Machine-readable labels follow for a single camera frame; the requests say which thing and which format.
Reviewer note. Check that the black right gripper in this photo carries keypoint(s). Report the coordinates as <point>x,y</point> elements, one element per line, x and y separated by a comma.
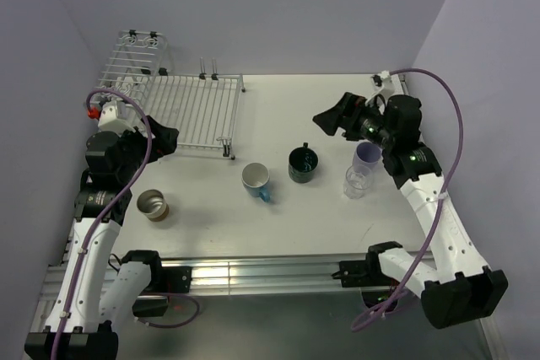
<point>345,114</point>

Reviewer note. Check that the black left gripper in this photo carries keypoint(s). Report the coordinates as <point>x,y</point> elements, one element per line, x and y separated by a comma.
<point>164,141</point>

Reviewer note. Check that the dark green patterned mug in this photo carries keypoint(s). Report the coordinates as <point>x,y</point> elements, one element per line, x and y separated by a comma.
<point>302,164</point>

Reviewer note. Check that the cream steel cup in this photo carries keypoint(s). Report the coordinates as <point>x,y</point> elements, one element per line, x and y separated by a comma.
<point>152,204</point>

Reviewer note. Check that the blue ceramic mug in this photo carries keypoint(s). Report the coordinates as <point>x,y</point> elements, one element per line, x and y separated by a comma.
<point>255,178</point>

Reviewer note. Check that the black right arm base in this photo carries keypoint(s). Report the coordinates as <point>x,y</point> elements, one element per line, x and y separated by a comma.
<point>375,287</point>

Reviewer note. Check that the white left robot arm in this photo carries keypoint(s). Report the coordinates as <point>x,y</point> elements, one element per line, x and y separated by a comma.
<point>85,320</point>

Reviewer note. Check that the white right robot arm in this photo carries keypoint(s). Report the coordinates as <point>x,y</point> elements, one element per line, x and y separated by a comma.
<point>452,280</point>

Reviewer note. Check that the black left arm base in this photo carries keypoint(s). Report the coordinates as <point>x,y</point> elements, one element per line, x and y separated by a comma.
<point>176,279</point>

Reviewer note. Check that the purple plastic cup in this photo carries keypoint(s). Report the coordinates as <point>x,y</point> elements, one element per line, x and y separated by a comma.
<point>366,157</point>

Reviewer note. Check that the clear glass cup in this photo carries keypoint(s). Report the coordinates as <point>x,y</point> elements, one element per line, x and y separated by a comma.
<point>358,179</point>

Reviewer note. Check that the white wire dish rack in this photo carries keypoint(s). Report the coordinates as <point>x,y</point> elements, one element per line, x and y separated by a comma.
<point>201,106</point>

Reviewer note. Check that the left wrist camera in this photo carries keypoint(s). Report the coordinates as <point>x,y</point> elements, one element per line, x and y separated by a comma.
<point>112,117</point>

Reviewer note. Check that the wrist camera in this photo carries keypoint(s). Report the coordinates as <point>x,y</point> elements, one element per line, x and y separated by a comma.
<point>382,85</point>
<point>112,117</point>

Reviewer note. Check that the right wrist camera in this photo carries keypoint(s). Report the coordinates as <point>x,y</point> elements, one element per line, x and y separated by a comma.
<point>382,85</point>

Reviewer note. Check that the aluminium mounting rail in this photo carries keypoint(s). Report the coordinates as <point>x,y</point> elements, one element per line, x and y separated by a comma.
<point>264,275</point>

